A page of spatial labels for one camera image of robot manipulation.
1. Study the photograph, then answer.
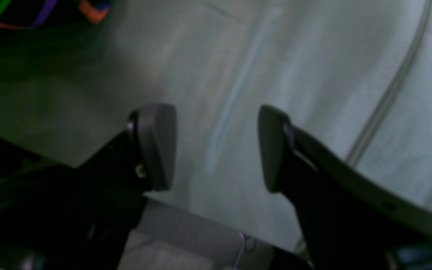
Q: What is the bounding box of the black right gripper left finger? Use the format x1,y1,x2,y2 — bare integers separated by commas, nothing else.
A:
0,103,178,270

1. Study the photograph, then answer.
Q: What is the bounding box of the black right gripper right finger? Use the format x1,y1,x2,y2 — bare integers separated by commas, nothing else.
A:
258,105,432,270

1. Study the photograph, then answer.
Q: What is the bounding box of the dark grey t-shirt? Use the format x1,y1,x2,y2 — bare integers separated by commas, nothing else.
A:
0,0,114,36

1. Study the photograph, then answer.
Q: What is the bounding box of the light green table cloth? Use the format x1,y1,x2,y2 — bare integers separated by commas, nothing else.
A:
0,0,432,251

